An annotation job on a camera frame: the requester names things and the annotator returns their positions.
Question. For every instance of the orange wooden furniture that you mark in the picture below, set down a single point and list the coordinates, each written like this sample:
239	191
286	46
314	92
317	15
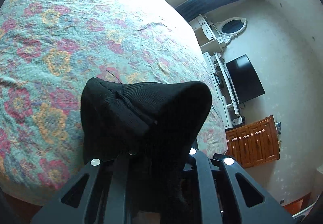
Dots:
297	205

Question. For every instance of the small black device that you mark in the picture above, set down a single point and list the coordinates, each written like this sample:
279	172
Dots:
219	80

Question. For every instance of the white oval vanity mirror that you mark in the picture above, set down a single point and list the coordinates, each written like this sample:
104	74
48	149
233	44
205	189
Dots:
233	27

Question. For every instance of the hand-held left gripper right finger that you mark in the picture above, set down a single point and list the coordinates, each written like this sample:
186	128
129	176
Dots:
203	183

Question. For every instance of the bed with floral bedspread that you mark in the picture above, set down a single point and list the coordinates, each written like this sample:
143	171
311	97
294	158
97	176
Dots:
63	37

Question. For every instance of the black flat television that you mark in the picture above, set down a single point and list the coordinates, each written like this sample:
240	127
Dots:
243	78

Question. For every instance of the cream dressing table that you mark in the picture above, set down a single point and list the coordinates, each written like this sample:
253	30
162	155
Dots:
205	34

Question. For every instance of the grey set-top box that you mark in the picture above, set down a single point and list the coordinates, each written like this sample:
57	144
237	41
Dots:
238	120

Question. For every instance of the white television stand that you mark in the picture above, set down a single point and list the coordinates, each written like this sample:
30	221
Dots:
225	82

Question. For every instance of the black pants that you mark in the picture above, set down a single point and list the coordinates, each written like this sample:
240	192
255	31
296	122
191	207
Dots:
164	113

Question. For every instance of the brown wooden cabinet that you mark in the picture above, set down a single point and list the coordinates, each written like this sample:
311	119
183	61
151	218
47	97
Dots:
254	143

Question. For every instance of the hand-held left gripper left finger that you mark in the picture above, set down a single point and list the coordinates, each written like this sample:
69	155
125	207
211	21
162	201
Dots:
118	188

